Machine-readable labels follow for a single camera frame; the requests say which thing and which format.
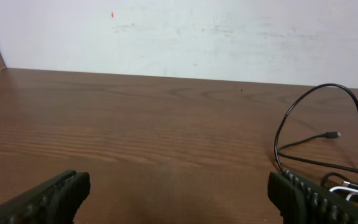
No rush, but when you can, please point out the white usb cable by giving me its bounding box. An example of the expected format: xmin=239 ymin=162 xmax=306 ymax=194
xmin=328 ymin=185 xmax=358 ymax=208

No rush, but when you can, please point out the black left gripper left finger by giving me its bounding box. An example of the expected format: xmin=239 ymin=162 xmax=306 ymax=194
xmin=0 ymin=169 xmax=91 ymax=224

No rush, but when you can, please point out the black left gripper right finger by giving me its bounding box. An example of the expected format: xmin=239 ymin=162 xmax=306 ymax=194
xmin=267 ymin=170 xmax=358 ymax=224

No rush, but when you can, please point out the short black usb cable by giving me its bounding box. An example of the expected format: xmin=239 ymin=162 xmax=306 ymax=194
xmin=320 ymin=172 xmax=358 ymax=194

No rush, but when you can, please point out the long black usb cable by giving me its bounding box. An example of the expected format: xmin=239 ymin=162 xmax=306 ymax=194
xmin=273 ymin=83 xmax=358 ymax=191

